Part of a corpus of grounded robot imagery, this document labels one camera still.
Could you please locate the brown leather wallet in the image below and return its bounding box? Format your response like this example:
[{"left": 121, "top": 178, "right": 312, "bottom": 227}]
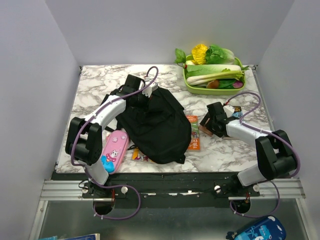
[{"left": 198, "top": 112, "right": 213, "bottom": 136}]

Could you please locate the black student backpack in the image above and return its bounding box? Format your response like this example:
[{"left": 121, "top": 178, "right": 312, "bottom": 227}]
[{"left": 115, "top": 87, "right": 192, "bottom": 164}]

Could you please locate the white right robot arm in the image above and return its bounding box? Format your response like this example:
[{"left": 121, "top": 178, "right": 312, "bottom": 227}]
[{"left": 201, "top": 102, "right": 299, "bottom": 196}]

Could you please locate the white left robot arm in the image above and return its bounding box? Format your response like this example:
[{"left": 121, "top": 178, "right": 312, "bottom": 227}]
[{"left": 65, "top": 75, "right": 158, "bottom": 198}]

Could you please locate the dark blue treehouse book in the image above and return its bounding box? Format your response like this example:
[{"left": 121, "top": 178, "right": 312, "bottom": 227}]
[{"left": 231, "top": 106, "right": 243, "bottom": 119}]

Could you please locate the orange treehouse book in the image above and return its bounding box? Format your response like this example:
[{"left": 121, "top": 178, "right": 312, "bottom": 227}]
[{"left": 186, "top": 115, "right": 200, "bottom": 151}]

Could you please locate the purple vegetable toy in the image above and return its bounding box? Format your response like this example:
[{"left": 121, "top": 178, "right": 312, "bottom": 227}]
[{"left": 232, "top": 80, "right": 244, "bottom": 89}]

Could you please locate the white-stemmed cabbage stalk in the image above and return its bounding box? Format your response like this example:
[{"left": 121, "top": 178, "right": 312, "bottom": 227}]
[{"left": 186, "top": 71, "right": 244, "bottom": 86}]

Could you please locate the green plastic vegetable tray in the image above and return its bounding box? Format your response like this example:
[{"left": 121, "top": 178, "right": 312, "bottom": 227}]
[{"left": 183, "top": 55, "right": 249, "bottom": 96}]

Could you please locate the pink cartoon pencil case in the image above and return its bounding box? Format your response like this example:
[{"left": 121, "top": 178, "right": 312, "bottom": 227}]
[{"left": 100, "top": 130, "right": 129, "bottom": 175}]

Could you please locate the Roald Dahl Charlie book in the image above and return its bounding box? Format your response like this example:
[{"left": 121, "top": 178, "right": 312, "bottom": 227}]
[{"left": 131, "top": 148, "right": 152, "bottom": 163}]

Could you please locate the green leafy sprig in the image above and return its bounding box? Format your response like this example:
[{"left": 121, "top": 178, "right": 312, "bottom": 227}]
[{"left": 174, "top": 48, "right": 187, "bottom": 68}]

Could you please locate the green lettuce leaf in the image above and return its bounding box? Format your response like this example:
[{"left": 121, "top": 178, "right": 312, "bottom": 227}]
[{"left": 205, "top": 44, "right": 235, "bottom": 65}]

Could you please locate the yellow fabric flower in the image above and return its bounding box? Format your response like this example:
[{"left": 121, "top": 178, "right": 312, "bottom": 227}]
[{"left": 191, "top": 44, "right": 208, "bottom": 65}]

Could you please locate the blue shark pencil case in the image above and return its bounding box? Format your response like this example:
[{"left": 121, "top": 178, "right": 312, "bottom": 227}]
[{"left": 225, "top": 215, "right": 287, "bottom": 240}]

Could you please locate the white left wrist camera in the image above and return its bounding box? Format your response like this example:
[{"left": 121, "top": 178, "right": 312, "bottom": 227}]
[{"left": 142, "top": 82, "right": 158, "bottom": 98}]

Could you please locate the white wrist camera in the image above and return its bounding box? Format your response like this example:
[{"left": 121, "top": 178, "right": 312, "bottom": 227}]
[
  {"left": 142, "top": 82, "right": 158, "bottom": 98},
  {"left": 223, "top": 105, "right": 235, "bottom": 118}
]

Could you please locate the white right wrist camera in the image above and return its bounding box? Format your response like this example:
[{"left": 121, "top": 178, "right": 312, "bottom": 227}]
[{"left": 223, "top": 105, "right": 235, "bottom": 118}]

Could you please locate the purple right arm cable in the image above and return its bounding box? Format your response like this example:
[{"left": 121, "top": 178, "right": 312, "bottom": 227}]
[{"left": 224, "top": 91, "right": 300, "bottom": 218}]

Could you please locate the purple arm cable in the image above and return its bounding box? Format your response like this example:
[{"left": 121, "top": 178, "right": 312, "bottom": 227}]
[
  {"left": 224, "top": 91, "right": 300, "bottom": 218},
  {"left": 70, "top": 66, "right": 160, "bottom": 220}
]

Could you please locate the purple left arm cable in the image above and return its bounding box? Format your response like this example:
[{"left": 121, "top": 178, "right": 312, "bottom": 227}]
[{"left": 70, "top": 66, "right": 160, "bottom": 220}]

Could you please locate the aluminium mounting rail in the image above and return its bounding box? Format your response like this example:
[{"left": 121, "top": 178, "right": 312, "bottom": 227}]
[{"left": 40, "top": 179, "right": 306, "bottom": 202}]

